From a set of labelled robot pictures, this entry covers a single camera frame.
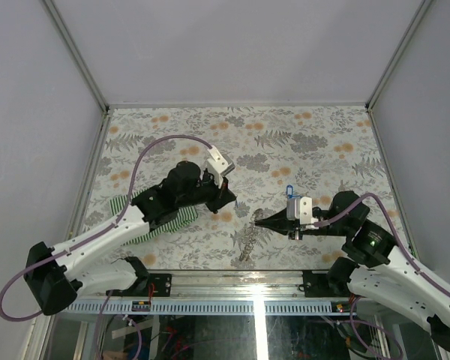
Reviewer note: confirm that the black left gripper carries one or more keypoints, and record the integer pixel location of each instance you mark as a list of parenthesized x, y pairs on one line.
[(223, 196)]

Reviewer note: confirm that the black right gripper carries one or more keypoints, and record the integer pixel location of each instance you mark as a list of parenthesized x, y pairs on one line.
[(279, 223)]

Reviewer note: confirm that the metal ring disc with keyrings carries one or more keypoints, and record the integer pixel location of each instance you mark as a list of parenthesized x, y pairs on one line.
[(251, 233)]

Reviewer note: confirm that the blue key tag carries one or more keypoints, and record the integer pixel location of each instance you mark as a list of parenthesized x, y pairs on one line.
[(289, 191)]

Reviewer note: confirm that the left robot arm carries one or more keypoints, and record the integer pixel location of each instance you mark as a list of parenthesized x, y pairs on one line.
[(64, 272)]

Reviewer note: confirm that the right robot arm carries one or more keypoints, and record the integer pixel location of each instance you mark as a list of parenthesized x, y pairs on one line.
[(376, 264)]

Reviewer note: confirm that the floral table mat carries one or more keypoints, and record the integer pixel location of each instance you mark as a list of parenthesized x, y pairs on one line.
[(319, 150)]

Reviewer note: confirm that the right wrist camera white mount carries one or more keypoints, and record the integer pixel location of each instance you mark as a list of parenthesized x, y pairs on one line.
[(303, 213)]

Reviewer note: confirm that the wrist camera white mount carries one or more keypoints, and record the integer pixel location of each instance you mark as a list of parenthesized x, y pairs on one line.
[(218, 165), (303, 213)]

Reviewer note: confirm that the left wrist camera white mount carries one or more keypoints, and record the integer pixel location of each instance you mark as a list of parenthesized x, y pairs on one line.
[(218, 165)]

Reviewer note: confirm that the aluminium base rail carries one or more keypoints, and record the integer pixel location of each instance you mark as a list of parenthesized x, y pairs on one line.
[(200, 292)]

